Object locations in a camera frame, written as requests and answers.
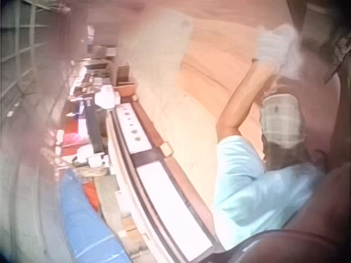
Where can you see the person's left fingers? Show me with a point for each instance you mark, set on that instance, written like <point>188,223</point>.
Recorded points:
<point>290,54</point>

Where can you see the large plywood board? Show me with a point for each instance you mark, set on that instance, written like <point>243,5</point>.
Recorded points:
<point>208,82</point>

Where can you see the blue sack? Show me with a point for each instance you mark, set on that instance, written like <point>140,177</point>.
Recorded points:
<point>85,224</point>

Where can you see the small white block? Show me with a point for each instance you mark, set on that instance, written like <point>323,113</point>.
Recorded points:
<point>166,149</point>

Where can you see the person's legs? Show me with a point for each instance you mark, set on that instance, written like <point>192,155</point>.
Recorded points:
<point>279,120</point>

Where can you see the long white panel dark frame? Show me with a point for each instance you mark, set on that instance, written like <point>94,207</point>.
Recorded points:
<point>164,189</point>

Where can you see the brown open box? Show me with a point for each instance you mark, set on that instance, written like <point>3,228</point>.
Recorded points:
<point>126,89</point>

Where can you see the white box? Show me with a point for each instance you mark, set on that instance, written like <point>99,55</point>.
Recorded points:
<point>105,96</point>

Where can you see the person's left hand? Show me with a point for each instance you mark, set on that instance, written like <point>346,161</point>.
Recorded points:
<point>274,46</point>

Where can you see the pale grey sheet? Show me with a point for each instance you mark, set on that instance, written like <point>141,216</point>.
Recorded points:
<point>159,54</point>

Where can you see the cluttered workbench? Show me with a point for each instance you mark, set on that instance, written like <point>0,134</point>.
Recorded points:
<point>87,123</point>

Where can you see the grey shelf rack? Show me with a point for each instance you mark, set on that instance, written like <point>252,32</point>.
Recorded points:
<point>22,49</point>

